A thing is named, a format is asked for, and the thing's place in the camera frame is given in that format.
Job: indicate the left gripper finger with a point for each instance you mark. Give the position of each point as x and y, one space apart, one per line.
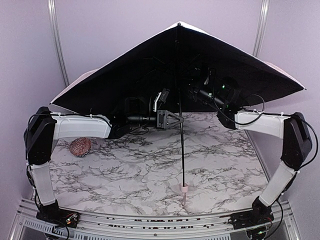
174 122
174 117

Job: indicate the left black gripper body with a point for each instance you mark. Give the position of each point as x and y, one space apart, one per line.
160 119

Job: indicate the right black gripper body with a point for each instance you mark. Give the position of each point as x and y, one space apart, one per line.
192 90

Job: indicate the pink and black umbrella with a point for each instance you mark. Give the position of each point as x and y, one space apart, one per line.
171 59

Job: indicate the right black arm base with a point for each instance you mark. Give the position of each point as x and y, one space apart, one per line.
246 219

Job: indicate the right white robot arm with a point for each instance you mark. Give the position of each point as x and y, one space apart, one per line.
293 134

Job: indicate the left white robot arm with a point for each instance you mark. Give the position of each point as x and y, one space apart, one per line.
45 127

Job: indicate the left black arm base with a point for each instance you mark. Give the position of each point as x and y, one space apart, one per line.
63 218

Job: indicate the red patterned round pouch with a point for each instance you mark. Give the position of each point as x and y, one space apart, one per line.
80 147

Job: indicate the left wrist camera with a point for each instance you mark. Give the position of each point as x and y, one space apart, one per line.
160 99

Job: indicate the right aluminium corner post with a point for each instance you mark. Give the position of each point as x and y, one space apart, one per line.
261 27

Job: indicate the aluminium corner post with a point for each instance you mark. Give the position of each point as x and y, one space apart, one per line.
57 41
261 27

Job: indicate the left aluminium corner post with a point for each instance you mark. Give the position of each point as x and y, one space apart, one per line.
57 41

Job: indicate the aluminium front rail frame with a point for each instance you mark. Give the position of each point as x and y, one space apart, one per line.
102 226

